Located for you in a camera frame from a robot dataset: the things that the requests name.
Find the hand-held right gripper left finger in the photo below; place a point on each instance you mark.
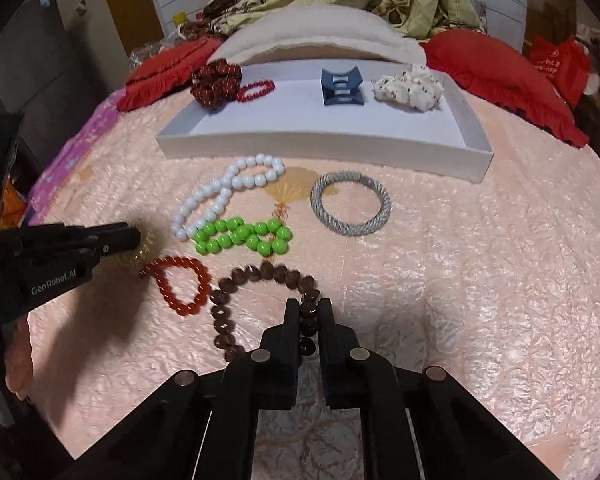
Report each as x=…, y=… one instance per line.
x=290, y=332

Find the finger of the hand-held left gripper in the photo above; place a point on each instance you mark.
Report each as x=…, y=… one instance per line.
x=115, y=240

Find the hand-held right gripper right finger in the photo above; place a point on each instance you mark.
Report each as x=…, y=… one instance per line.
x=327, y=332

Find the silver woven bangle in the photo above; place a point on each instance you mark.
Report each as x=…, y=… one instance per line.
x=317, y=202

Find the white shallow tray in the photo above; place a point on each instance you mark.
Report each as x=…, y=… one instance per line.
x=305, y=120

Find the person's left hand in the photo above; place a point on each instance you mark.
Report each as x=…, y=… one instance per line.
x=19, y=360

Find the orange basket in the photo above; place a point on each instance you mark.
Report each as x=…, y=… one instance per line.
x=15, y=205

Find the purple patterned sheet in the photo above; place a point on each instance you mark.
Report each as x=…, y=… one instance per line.
x=75, y=160

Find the pink quilted bedspread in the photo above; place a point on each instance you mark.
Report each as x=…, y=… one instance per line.
x=480, y=285

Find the red fringed pillow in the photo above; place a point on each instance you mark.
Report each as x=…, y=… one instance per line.
x=165, y=70

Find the grey cabinet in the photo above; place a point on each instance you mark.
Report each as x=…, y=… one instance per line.
x=45, y=70

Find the dark red dotted scrunchie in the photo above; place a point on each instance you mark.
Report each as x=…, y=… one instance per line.
x=215, y=82

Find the clear plastic packaging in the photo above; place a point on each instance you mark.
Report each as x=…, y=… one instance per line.
x=147, y=52

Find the yellow wooden door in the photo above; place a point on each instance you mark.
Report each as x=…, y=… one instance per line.
x=132, y=5

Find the cream printed scrunchie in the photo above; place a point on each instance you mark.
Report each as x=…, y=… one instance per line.
x=410, y=87

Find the white pillow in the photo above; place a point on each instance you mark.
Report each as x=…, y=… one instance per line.
x=320, y=25

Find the red ruffled pillow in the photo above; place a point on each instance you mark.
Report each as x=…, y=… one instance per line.
x=480, y=65

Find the red shopping bag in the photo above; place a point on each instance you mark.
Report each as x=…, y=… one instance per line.
x=555, y=65

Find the cardboard box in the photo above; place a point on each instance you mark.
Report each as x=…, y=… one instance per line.
x=547, y=22

